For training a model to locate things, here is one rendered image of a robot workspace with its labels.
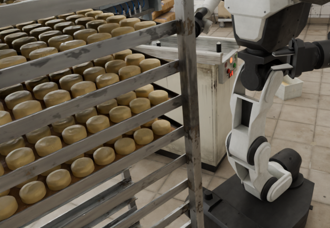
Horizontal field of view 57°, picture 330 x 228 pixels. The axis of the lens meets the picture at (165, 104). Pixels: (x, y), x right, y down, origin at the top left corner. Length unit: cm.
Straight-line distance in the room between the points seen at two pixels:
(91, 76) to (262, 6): 68
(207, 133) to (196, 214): 113
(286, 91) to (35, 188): 276
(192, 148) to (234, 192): 110
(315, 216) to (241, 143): 82
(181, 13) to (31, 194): 48
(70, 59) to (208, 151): 165
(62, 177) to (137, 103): 24
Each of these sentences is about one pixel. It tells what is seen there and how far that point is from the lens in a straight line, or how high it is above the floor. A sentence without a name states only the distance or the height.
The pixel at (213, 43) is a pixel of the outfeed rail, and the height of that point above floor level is 86.
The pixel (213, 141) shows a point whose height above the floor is 30.
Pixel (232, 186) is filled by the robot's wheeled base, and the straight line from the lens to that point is 190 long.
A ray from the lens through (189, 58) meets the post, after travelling 68.
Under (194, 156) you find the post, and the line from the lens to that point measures 81.
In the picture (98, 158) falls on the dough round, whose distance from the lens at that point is 72.
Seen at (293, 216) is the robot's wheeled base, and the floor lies 17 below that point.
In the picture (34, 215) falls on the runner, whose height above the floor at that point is 104.
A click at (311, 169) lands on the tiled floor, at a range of 238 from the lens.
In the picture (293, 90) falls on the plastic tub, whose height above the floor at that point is 9.
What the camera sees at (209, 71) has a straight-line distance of 180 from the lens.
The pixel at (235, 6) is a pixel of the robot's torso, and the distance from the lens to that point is 122.
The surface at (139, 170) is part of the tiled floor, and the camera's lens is 233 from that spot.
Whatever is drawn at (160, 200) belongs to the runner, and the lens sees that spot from 85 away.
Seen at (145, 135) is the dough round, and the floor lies 106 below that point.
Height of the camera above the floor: 148
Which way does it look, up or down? 28 degrees down
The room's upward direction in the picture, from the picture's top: 6 degrees counter-clockwise
